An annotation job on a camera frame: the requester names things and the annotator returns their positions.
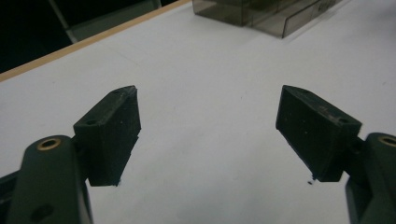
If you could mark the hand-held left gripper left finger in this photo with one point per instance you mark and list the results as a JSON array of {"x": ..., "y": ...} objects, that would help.
[{"x": 107, "y": 140}]

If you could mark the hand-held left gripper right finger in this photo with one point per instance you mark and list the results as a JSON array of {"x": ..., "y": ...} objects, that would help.
[{"x": 314, "y": 137}]

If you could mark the smoky transparent plastic organizer box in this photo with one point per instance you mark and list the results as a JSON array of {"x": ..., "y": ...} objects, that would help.
[{"x": 267, "y": 14}]

